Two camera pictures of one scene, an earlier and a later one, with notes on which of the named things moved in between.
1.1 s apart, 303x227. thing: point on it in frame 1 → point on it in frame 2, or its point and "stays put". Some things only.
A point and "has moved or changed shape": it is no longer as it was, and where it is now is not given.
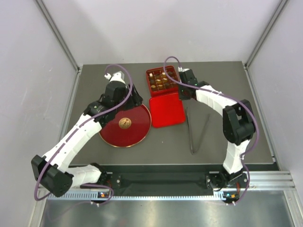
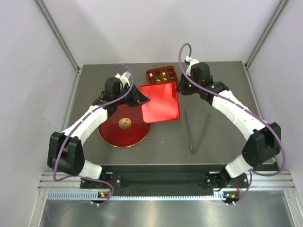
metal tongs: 193,153 stays put
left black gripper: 135,100 stays put
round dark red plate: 129,127 stays put
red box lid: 166,110 has moved or changed shape
